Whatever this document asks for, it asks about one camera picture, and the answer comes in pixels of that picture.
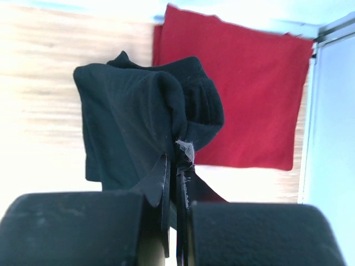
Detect black t shirt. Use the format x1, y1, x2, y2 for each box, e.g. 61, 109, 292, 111
73, 52, 225, 190

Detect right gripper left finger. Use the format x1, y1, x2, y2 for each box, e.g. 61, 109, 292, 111
1, 156, 170, 265

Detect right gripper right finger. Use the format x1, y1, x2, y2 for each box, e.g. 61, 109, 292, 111
175, 140, 345, 265

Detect folded dark red t shirt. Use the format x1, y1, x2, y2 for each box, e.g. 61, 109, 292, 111
153, 4, 313, 202

